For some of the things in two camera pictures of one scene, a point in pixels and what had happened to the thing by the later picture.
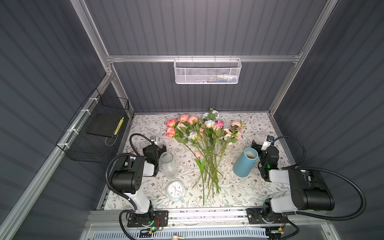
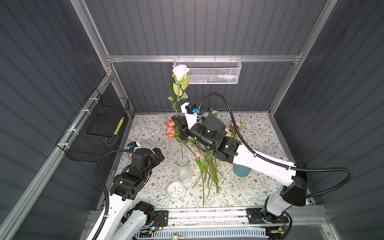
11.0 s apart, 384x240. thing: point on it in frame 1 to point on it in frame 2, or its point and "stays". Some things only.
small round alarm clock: (175, 190) stays
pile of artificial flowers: (209, 133) stays
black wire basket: (93, 134) stays
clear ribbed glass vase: (168, 165) to (184, 169)
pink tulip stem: (201, 167) stays
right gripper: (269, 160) to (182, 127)
